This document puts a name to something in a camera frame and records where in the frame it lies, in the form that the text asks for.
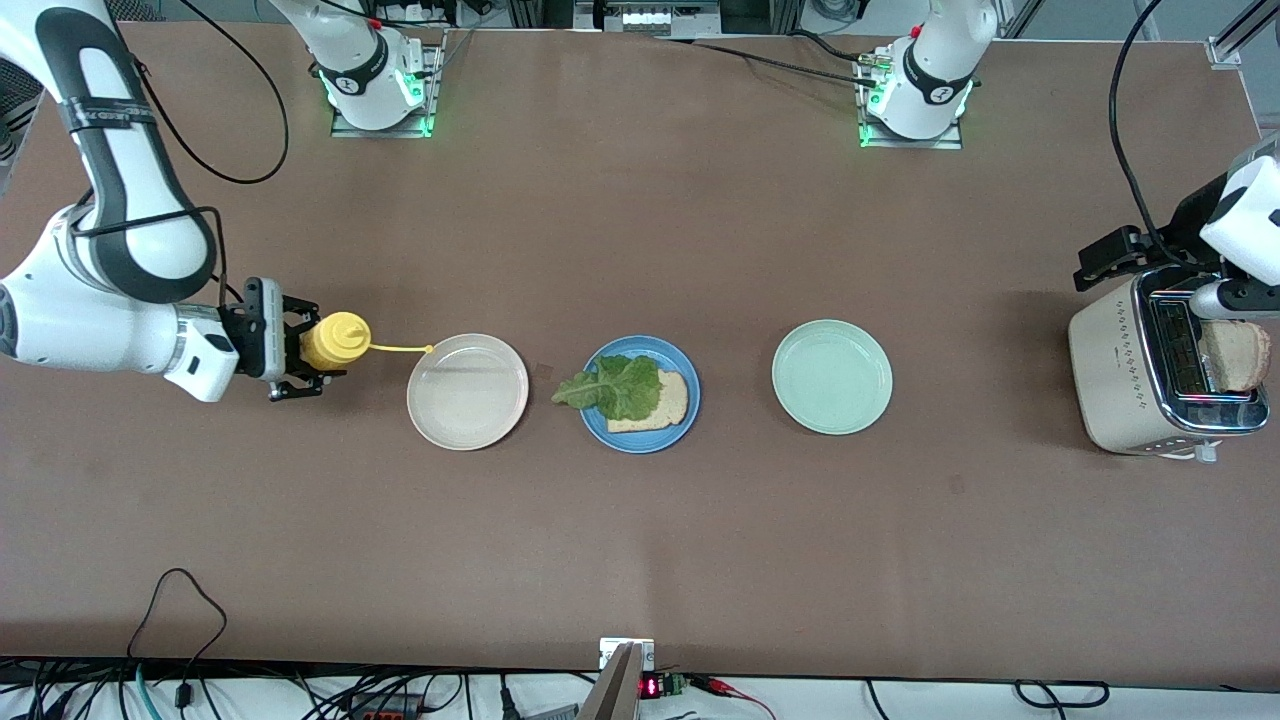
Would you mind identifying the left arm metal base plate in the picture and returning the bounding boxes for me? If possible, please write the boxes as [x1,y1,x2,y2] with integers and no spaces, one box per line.
[853,48,966,151]

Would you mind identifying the black coiled cable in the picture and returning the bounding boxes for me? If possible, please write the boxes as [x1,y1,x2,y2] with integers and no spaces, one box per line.
[1014,679,1111,710]

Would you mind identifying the aluminium frame profile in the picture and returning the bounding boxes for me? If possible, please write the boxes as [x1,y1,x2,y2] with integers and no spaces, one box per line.
[1205,0,1280,69]

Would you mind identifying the red clip lead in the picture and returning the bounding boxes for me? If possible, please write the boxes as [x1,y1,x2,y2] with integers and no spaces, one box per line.
[690,675,776,720]

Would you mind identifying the green lettuce leaf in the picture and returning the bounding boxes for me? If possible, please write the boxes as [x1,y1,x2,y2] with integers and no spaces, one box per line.
[551,355,664,423]

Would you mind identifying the white metal bracket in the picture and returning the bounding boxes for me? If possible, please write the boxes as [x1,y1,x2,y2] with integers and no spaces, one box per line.
[599,637,656,671]

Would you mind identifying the cream two-slot toaster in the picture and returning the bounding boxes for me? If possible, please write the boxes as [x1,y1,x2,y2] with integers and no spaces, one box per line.
[1067,268,1271,463]

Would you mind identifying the blue round plate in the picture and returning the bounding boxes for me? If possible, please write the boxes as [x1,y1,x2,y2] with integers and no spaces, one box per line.
[577,335,702,455]

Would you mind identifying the beige round plate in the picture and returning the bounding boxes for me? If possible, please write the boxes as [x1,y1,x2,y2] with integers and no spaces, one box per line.
[406,333,530,452]

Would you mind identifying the grey metal camera post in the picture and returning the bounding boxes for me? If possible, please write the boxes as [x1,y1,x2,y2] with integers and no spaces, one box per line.
[578,641,644,720]

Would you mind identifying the grey equipment box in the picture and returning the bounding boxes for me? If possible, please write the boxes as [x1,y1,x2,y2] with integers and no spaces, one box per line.
[575,0,723,37]

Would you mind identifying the yellow mustard squeeze bottle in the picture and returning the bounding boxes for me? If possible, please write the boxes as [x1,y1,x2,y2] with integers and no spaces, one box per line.
[300,312,435,373]

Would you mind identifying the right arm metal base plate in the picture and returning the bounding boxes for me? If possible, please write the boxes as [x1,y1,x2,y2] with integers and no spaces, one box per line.
[330,28,447,139]

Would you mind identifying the pale green round plate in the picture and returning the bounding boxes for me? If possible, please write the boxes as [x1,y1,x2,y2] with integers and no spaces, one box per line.
[771,319,894,436]

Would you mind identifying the black table cable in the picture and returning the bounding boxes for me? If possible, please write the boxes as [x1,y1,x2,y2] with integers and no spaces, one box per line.
[655,36,879,89]

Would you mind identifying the bread slice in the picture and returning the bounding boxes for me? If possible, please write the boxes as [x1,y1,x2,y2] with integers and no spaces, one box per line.
[1197,319,1273,393]
[605,370,690,434]

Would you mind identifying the black looped cable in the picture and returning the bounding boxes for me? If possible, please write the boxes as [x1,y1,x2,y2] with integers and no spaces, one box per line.
[125,567,229,686]

